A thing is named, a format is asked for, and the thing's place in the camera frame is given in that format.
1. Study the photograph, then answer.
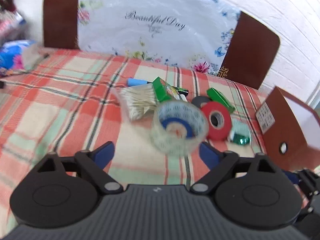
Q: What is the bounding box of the floral plastic bag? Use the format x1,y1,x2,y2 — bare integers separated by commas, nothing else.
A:
76,0,242,77

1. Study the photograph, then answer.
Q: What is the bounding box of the clear plastic bag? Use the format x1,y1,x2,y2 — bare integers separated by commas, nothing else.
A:
22,44,50,71

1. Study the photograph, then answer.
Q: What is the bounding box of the blue printed packet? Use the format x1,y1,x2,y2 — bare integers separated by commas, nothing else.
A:
0,39,38,71

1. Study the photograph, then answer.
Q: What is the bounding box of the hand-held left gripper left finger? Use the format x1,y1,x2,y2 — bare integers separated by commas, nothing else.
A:
37,141,123,194

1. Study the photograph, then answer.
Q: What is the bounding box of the black tape roll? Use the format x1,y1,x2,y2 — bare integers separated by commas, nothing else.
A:
191,96,213,109

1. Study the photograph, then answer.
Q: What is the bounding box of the red plaid blanket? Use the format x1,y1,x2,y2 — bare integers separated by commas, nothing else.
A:
0,47,275,233

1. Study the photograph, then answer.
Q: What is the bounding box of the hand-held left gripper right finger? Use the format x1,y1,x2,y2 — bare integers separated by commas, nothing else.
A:
190,141,277,194

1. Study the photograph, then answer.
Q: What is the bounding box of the green foil wrapper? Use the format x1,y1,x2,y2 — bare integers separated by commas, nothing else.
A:
229,120,252,146

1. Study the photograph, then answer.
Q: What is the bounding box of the black and green battery pack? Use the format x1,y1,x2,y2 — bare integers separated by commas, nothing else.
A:
146,80,190,97

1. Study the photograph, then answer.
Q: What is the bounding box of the red tape roll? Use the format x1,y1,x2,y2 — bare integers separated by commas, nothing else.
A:
200,101,233,141

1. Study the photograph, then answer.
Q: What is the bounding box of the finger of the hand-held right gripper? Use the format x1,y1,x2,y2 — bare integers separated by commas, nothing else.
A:
281,168,320,230

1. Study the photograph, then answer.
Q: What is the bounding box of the small shiny green box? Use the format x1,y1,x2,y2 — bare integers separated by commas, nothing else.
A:
206,87,236,114

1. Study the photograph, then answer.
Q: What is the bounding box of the brown box with white label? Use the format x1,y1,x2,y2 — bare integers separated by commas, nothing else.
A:
255,86,320,173

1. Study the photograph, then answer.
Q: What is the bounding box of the brown wooden headboard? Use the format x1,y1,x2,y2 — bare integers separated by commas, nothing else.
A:
43,0,281,90

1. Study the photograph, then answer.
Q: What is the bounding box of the blue marker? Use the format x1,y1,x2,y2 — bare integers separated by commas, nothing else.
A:
127,78,148,87

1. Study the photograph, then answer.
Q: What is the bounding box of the clear tape roll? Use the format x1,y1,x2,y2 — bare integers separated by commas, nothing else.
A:
149,100,209,156

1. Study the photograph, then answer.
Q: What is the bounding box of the bag of cotton swabs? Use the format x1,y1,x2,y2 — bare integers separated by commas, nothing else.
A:
114,84,159,123

